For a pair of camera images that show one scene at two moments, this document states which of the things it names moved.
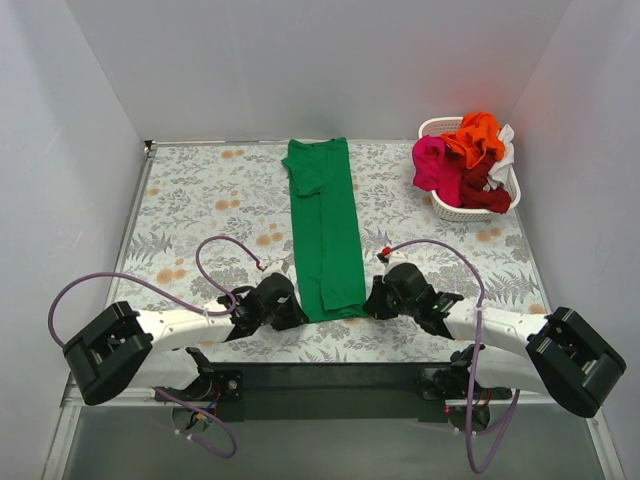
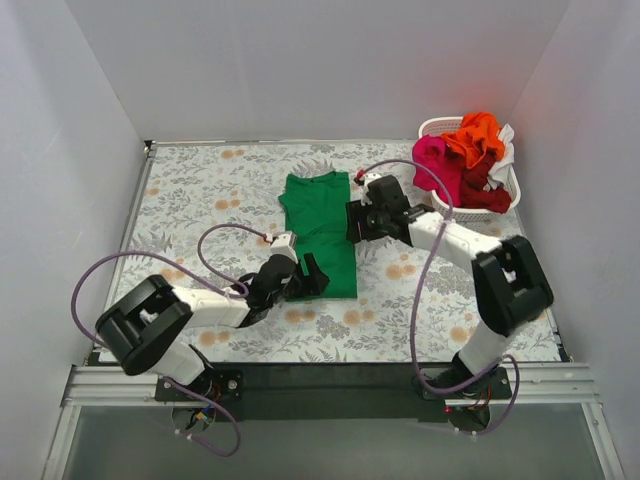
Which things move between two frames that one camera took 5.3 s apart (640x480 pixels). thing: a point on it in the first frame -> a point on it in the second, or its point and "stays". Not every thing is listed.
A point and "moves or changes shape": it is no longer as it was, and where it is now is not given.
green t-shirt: [331, 270] moves or changes shape
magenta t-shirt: [438, 167] stays
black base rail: [330, 392] stays
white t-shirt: [499, 172] stays
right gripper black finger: [381, 303] -> [358, 224]
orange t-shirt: [478, 132] stays
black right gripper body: [376, 304] -> [357, 223]
